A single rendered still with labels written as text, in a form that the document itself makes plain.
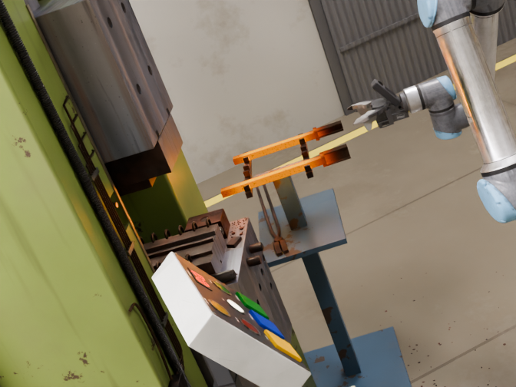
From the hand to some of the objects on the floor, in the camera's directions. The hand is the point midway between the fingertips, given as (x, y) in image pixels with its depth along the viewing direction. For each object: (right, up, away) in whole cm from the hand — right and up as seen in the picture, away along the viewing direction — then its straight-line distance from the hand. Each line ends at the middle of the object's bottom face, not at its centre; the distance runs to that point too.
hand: (348, 115), depth 276 cm
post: (-8, -148, -59) cm, 160 cm away
